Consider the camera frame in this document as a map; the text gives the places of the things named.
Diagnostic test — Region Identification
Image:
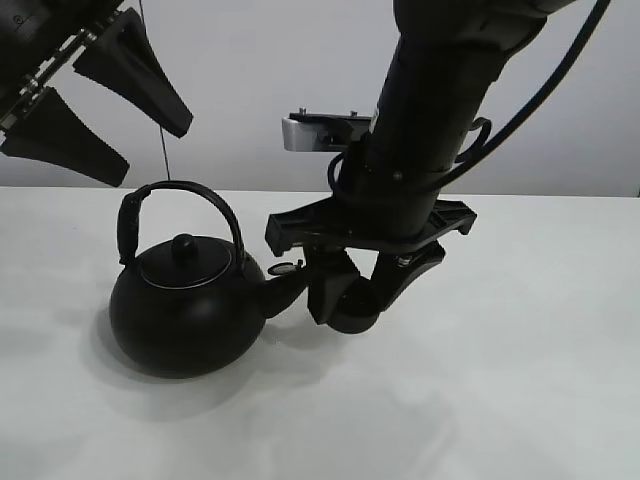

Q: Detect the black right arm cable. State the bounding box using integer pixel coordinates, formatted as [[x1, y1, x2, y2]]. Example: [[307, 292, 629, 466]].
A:
[[327, 0, 612, 194]]

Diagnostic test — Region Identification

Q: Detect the small black teacup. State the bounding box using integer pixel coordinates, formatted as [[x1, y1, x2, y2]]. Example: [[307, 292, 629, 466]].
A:
[[328, 277, 381, 335]]

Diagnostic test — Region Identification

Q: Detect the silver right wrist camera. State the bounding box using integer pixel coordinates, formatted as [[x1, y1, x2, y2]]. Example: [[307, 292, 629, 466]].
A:
[[281, 109, 372, 152]]

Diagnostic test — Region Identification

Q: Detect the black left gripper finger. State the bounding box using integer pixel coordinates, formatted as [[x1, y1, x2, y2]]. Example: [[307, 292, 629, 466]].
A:
[[1, 87, 130, 187], [73, 8, 193, 138]]

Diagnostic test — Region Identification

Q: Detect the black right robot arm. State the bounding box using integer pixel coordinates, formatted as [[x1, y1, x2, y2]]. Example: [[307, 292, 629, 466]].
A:
[[266, 1, 588, 334]]

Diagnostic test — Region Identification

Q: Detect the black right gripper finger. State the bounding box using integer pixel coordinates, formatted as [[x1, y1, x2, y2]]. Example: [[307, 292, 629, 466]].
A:
[[370, 241, 446, 312], [306, 248, 360, 325]]

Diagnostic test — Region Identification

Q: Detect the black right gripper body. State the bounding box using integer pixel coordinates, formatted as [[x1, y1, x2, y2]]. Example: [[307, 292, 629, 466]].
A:
[[265, 197, 477, 253]]

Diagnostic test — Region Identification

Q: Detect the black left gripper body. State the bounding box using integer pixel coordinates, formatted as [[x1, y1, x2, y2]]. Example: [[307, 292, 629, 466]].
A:
[[1, 1, 131, 131]]

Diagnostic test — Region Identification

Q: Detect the black round teapot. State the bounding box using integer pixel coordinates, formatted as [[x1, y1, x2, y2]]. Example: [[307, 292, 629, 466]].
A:
[[109, 180, 312, 378]]

